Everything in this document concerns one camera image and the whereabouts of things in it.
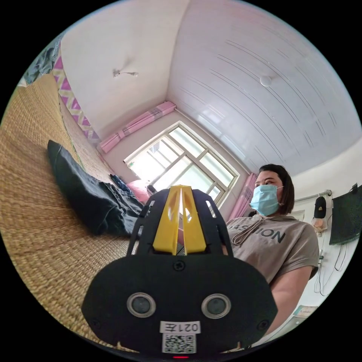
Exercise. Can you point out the dark blue patterned garment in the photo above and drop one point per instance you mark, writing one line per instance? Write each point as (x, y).
(120, 182)

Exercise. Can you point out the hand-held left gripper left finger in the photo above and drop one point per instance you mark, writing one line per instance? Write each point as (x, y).
(167, 226)

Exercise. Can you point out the round white ceiling lamp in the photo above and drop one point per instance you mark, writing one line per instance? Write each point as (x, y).
(265, 81)

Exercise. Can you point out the pink curtain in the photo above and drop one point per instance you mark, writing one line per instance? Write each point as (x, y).
(244, 195)
(135, 125)

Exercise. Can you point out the black wall screen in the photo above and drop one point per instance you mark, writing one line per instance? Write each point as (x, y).
(346, 217)

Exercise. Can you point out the blue jeans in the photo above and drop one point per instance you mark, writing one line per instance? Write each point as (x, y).
(82, 189)

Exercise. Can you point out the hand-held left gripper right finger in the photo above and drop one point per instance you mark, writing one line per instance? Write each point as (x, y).
(193, 232)

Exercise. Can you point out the pink pillow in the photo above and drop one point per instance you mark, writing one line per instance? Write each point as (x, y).
(137, 191)

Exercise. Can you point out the person's body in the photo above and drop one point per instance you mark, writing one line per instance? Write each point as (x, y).
(271, 249)

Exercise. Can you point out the black cap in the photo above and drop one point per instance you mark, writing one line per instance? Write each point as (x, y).
(320, 207)

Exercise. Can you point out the bed with woven mat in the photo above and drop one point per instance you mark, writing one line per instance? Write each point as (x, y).
(34, 226)

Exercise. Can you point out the pile of clothes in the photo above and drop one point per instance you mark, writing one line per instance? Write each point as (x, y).
(42, 63)

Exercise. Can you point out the window with white frame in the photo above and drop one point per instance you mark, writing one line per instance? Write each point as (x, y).
(181, 167)

